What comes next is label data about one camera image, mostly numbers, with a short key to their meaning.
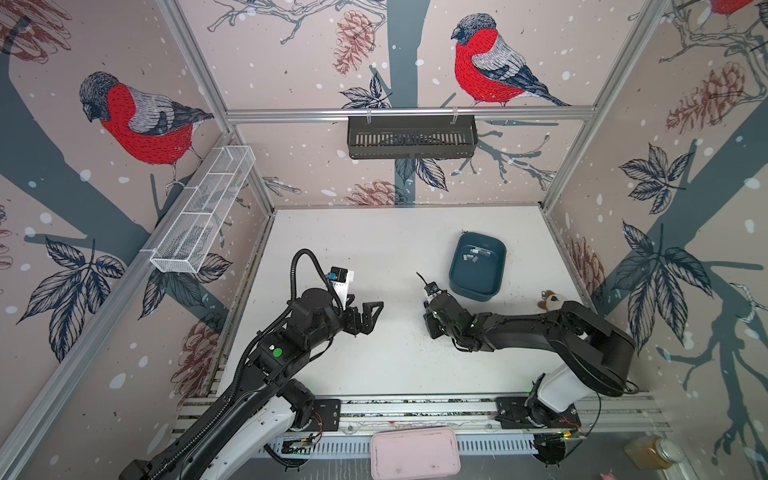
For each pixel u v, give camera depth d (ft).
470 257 3.42
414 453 2.19
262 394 1.54
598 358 1.46
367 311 2.08
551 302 3.02
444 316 2.26
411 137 3.40
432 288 2.65
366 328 2.09
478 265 3.33
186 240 2.36
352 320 2.04
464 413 2.46
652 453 2.03
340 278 2.05
